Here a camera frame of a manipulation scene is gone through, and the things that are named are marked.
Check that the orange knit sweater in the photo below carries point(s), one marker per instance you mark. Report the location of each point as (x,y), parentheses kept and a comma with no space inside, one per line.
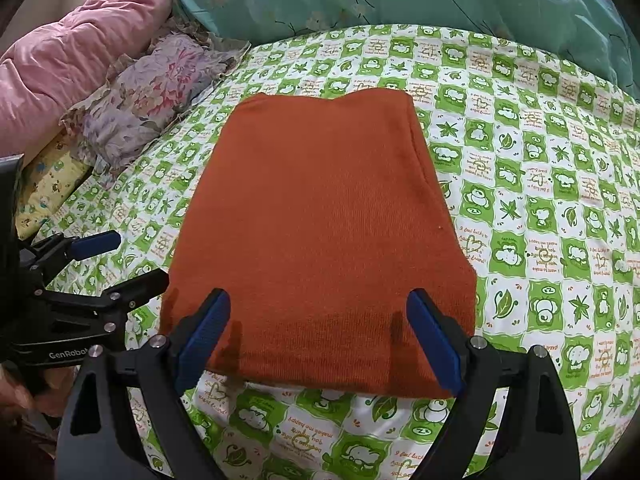
(320,220)

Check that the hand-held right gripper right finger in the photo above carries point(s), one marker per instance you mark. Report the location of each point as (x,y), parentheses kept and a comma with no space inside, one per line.
(435,345)

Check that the green checked printed bedsheet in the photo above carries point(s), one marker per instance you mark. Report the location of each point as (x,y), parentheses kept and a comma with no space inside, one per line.
(540,210)

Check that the yellow printed cloth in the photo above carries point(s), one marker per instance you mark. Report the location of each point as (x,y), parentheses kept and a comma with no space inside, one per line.
(50,180)

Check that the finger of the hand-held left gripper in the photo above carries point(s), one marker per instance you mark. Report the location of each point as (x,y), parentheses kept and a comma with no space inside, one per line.
(135,287)
(95,243)

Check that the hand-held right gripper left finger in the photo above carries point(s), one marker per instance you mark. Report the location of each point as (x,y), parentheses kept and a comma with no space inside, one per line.
(200,345)

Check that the purple floral ruffled pillow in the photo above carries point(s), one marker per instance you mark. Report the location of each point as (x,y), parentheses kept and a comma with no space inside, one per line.
(140,100)

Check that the pink quilt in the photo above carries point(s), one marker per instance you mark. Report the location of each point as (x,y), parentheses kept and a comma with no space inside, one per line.
(60,45)

